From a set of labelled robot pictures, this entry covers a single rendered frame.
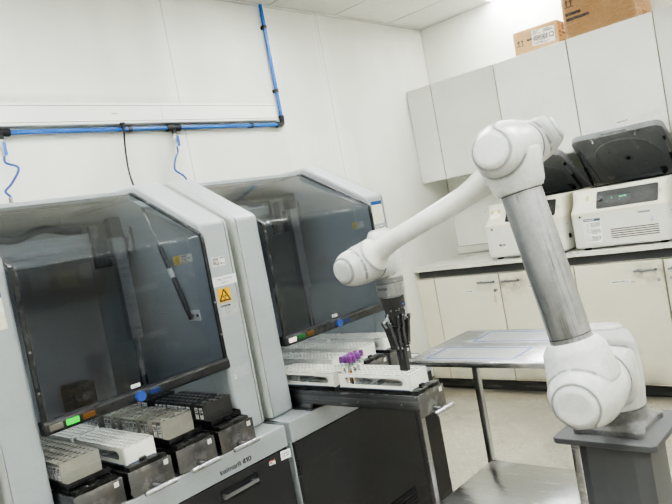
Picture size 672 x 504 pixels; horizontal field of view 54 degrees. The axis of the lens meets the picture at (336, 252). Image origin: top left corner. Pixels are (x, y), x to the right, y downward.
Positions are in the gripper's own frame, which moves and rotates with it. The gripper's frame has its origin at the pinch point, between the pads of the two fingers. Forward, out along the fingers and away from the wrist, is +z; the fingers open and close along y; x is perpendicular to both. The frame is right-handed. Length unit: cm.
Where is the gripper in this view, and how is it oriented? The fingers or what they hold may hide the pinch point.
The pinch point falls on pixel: (403, 359)
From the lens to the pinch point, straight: 211.0
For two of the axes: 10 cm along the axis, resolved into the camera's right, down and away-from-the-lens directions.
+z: 1.8, 9.8, 0.5
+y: -6.6, 1.6, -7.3
